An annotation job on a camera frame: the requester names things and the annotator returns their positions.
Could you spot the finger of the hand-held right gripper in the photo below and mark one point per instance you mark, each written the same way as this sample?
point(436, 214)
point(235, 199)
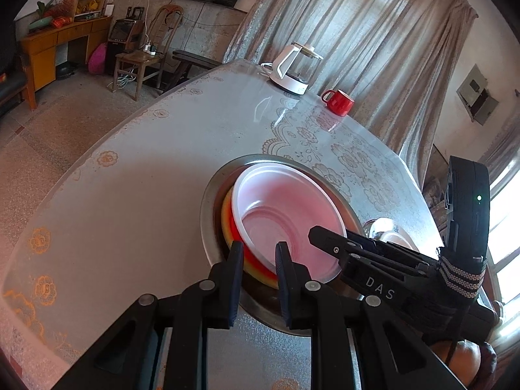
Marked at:
point(331, 243)

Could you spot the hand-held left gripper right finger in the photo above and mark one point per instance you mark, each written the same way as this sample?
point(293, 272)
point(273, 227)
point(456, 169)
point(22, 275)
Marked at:
point(282, 284)

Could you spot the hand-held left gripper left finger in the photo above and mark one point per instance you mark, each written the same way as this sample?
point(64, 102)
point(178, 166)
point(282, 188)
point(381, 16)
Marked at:
point(235, 288)

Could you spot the red plastic bowl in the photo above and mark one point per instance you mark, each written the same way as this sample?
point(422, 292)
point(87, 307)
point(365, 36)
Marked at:
point(254, 264)

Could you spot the floral white deep plate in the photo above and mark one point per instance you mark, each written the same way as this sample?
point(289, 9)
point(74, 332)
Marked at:
point(375, 227)

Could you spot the white plastic bowl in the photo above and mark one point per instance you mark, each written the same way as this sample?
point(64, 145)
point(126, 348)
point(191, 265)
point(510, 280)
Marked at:
point(284, 211)

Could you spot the yellow plastic bowl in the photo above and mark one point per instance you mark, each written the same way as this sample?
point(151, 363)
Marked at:
point(226, 227)

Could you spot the stainless steel basin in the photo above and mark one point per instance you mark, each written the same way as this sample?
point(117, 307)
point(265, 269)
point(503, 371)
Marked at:
point(211, 211)

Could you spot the person's right hand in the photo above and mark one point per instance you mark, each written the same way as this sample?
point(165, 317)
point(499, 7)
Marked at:
point(463, 363)

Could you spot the bright window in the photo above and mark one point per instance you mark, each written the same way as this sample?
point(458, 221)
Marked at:
point(505, 231)

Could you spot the narrow beige window curtain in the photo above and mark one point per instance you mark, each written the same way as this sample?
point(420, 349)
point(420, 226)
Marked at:
point(503, 146)

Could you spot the red mug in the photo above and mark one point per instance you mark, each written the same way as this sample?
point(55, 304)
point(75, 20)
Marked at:
point(339, 103)

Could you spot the lace print table cover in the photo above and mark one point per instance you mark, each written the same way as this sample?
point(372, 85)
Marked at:
point(162, 162)

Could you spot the white electric glass kettle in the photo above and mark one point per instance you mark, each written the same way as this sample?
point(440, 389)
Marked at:
point(282, 67)

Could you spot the wide beige curtain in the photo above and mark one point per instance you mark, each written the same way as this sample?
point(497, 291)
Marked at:
point(365, 28)

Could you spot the dark wooden bench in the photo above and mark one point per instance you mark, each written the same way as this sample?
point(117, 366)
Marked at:
point(195, 59)

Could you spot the wooden chair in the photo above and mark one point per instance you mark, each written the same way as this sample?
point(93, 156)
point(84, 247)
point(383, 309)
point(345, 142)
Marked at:
point(136, 59)

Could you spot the white power strip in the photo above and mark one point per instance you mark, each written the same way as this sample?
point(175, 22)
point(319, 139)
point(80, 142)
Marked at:
point(150, 49)

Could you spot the pink bag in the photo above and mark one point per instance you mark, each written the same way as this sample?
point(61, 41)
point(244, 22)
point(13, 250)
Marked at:
point(97, 61)

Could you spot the black pan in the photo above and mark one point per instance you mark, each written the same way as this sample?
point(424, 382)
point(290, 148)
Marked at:
point(67, 71)

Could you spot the black speaker box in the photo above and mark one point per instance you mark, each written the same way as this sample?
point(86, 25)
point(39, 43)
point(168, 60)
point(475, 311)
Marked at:
point(122, 34)

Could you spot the dark seat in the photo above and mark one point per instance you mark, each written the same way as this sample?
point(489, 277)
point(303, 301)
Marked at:
point(10, 87)

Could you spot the yellow wooden desk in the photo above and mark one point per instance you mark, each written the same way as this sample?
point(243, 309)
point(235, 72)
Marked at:
point(40, 48)

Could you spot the red box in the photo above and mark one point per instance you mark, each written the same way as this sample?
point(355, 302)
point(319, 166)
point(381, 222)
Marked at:
point(62, 22)

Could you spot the green potted plant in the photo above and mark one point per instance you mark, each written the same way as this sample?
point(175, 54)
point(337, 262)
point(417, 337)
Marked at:
point(42, 12)

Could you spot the grey wall electrical box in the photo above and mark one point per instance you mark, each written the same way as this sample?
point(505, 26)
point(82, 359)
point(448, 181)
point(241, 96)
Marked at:
point(473, 85)

